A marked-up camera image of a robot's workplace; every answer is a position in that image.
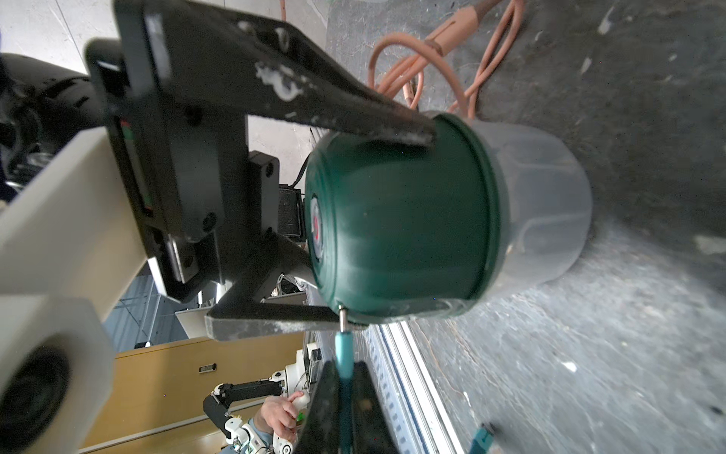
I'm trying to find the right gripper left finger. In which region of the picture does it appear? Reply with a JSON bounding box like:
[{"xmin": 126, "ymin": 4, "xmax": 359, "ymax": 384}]
[{"xmin": 293, "ymin": 361, "xmax": 340, "ymax": 454}]

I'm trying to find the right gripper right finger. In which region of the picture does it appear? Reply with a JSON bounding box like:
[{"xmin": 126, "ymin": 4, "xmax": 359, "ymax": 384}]
[{"xmin": 352, "ymin": 362, "xmax": 398, "ymax": 454}]

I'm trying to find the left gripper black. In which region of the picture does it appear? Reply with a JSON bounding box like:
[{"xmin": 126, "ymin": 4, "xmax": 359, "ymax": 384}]
[{"xmin": 85, "ymin": 1, "xmax": 436, "ymax": 342}]

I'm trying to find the teal charging cable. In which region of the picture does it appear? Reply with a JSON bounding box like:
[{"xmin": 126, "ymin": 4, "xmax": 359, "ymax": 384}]
[{"xmin": 333, "ymin": 303, "xmax": 495, "ymax": 454}]

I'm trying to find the green cordless meat grinder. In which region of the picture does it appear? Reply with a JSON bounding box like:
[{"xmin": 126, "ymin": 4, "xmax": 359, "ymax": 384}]
[{"xmin": 304, "ymin": 113, "xmax": 593, "ymax": 325}]

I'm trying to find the pink charging cable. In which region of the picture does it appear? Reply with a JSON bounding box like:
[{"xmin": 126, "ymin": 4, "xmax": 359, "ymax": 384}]
[{"xmin": 277, "ymin": 0, "xmax": 526, "ymax": 120}]

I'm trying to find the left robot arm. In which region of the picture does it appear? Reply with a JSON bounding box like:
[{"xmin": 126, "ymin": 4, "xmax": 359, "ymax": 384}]
[{"xmin": 1, "ymin": 1, "xmax": 435, "ymax": 341}]

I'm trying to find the background operator hand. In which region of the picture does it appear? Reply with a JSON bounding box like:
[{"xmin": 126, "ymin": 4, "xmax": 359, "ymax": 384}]
[{"xmin": 253, "ymin": 391, "xmax": 306, "ymax": 443}]

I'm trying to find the wooden cabinet in background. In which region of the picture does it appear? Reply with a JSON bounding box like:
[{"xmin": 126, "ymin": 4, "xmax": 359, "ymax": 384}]
[{"xmin": 81, "ymin": 334, "xmax": 304, "ymax": 453}]

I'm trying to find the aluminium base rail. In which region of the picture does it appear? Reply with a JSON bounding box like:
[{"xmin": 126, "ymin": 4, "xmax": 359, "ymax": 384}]
[{"xmin": 354, "ymin": 322, "xmax": 466, "ymax": 453}]

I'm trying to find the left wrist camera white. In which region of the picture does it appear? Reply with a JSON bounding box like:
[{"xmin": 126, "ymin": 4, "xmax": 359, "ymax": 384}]
[{"xmin": 1, "ymin": 128, "xmax": 147, "ymax": 453}]

